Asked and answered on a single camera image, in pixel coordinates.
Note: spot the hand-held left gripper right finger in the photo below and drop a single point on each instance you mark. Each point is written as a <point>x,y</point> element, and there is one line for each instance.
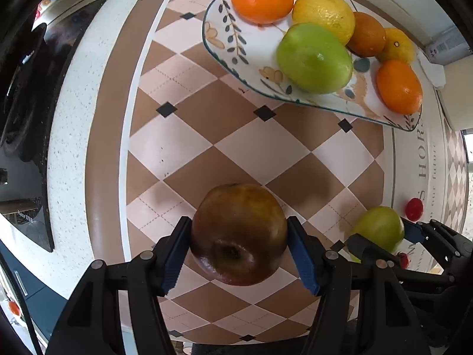
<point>301,259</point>

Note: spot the grey labelled packet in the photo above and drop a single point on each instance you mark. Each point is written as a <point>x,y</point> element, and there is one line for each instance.
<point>443,44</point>

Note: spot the small red fruit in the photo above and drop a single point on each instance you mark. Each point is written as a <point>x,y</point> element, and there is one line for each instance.
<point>414,209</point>
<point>404,260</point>

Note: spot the dark red apple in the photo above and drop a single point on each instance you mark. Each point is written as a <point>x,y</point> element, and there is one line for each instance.
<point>240,229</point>

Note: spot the black glass gas stove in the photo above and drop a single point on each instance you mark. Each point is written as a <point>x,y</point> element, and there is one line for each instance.
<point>22,129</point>

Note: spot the yellow lemon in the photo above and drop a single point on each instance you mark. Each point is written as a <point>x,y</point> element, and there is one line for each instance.
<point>325,14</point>

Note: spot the cream utensil holder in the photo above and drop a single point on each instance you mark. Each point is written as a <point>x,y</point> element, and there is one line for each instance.
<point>458,92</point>

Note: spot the dark reddish orange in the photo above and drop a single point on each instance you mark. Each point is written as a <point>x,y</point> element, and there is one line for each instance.
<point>367,33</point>

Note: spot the green apple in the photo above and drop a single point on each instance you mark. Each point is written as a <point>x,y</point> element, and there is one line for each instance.
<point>314,59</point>
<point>380,225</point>

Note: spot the floral oval ceramic plate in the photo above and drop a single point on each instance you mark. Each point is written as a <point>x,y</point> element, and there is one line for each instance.
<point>251,44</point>

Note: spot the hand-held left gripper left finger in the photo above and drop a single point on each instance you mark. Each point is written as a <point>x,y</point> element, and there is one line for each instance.
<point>174,259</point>

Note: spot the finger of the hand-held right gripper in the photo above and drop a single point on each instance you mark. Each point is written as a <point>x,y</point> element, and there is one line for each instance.
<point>362,246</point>
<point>414,230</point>

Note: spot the brown checkered table mat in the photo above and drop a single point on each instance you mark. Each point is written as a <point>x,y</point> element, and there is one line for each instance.
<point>221,137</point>

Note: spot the white tissue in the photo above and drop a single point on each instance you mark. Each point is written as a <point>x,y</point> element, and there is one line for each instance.
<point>434,72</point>

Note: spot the yellow citrus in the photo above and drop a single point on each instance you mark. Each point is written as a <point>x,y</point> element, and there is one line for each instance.
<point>399,46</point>

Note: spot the blue base cabinet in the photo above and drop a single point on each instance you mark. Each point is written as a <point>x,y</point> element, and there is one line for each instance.
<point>22,273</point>

